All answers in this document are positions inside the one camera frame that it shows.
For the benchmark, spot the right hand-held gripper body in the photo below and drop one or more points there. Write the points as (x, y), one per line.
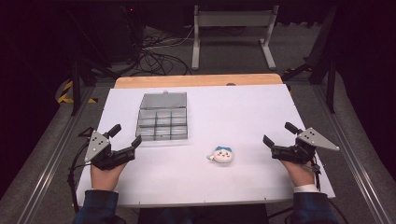
(306, 146)

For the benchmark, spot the white board sheet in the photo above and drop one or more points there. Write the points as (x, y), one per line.
(233, 118)

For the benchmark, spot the black tripod stand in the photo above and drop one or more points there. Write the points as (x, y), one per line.
(76, 81)

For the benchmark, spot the clear plastic compartment box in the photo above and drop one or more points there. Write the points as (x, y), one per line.
(163, 121)

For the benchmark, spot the person's left hand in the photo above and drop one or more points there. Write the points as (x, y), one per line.
(105, 179)

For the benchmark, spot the person's right hand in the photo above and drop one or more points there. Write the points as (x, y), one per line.
(300, 174)

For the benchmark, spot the white metal stand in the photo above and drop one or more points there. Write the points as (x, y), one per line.
(233, 18)

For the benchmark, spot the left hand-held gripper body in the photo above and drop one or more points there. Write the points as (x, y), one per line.
(99, 146)

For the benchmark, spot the black metal stand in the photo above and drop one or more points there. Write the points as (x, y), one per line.
(323, 62)

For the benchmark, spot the white plush toy blue hat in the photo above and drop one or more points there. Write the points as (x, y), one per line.
(222, 155)

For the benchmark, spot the yellow black hazard tape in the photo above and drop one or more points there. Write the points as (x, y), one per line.
(67, 93)

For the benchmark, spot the aluminium floor rail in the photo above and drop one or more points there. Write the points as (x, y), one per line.
(53, 161)
(351, 149)

